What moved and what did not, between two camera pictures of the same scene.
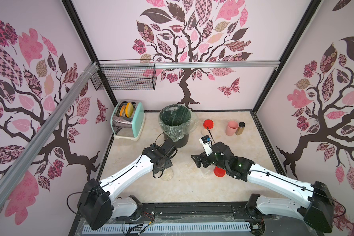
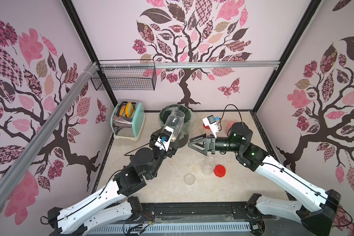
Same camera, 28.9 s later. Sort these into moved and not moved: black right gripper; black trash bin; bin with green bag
Moved: black right gripper
Not moved: black trash bin; bin with green bag
